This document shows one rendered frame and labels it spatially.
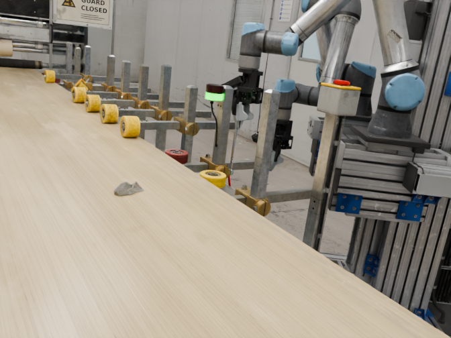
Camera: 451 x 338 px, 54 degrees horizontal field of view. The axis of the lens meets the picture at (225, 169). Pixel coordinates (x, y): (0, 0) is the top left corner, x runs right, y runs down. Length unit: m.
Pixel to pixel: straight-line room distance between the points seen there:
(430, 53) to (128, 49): 9.18
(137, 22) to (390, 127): 9.33
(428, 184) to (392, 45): 0.47
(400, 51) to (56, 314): 1.21
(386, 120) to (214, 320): 1.13
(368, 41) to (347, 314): 4.05
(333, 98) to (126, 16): 9.62
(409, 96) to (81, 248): 1.07
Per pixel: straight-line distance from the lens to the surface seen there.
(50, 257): 0.83
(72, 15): 3.90
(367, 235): 2.01
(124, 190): 1.12
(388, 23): 1.50
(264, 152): 1.33
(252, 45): 1.54
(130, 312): 0.68
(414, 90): 1.49
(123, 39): 10.56
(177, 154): 1.49
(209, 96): 1.48
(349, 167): 1.62
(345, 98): 1.09
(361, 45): 4.71
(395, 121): 1.63
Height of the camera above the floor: 1.29
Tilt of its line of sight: 16 degrees down
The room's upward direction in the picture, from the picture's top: 7 degrees clockwise
